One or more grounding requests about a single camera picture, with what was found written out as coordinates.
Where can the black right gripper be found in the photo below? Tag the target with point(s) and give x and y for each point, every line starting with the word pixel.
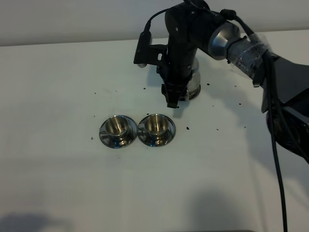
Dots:
pixel 190 26

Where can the stainless steel teapot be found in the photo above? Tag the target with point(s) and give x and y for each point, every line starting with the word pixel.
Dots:
pixel 193 87

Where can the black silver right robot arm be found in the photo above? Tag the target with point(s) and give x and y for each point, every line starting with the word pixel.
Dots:
pixel 223 35

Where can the right stainless steel teacup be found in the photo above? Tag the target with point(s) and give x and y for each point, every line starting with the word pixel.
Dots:
pixel 156 125

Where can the stainless steel teacup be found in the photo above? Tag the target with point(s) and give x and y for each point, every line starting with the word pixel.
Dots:
pixel 117 126
pixel 156 125

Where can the right stainless steel saucer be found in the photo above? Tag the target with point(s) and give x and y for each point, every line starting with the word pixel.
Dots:
pixel 163 140

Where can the stainless steel saucer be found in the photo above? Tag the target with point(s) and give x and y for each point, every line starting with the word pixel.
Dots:
pixel 163 140
pixel 122 141

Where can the left stainless steel teacup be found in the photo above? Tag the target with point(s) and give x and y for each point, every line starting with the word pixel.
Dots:
pixel 117 126

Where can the left stainless steel saucer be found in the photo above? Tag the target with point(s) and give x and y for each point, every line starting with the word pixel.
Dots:
pixel 122 141

